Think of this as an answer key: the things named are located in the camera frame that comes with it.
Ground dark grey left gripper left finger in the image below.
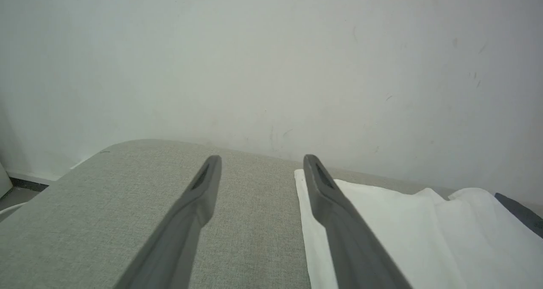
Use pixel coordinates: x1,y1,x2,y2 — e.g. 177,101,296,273
114,155,222,289

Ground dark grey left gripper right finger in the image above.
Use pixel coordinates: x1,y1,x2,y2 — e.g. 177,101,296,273
303,154,413,289

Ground grey fabric ironing board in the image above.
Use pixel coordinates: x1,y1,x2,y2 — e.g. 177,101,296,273
0,139,543,289

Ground black and white garment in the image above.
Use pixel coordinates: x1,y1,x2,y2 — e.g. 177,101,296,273
294,169,543,289

